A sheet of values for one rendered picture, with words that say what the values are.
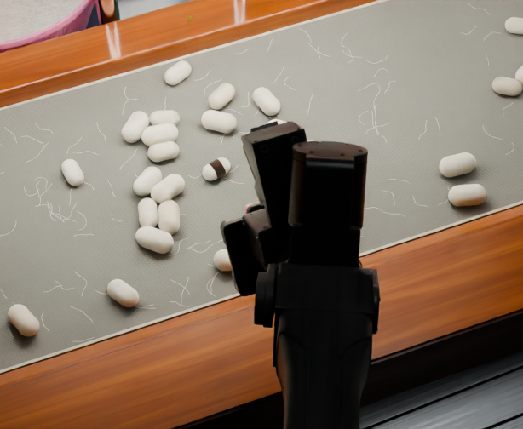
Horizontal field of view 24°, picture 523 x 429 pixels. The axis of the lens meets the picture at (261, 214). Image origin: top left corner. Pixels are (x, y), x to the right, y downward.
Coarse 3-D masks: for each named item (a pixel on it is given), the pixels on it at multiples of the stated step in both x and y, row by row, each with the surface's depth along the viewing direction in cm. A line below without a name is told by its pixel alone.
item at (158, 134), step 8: (152, 128) 127; (160, 128) 127; (168, 128) 127; (176, 128) 128; (144, 136) 127; (152, 136) 127; (160, 136) 127; (168, 136) 127; (176, 136) 128; (152, 144) 127
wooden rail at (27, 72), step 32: (192, 0) 136; (224, 0) 136; (256, 0) 136; (288, 0) 136; (320, 0) 136; (352, 0) 138; (96, 32) 134; (128, 32) 134; (160, 32) 134; (192, 32) 134; (224, 32) 134; (256, 32) 136; (0, 64) 131; (32, 64) 131; (64, 64) 131; (96, 64) 131; (128, 64) 133; (0, 96) 130; (32, 96) 132
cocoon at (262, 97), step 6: (258, 90) 130; (264, 90) 130; (252, 96) 131; (258, 96) 130; (264, 96) 130; (270, 96) 130; (258, 102) 130; (264, 102) 130; (270, 102) 129; (276, 102) 130; (264, 108) 130; (270, 108) 129; (276, 108) 129; (270, 114) 130
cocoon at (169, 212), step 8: (168, 200) 123; (160, 208) 123; (168, 208) 122; (176, 208) 123; (160, 216) 122; (168, 216) 122; (176, 216) 122; (160, 224) 122; (168, 224) 121; (176, 224) 122; (168, 232) 122
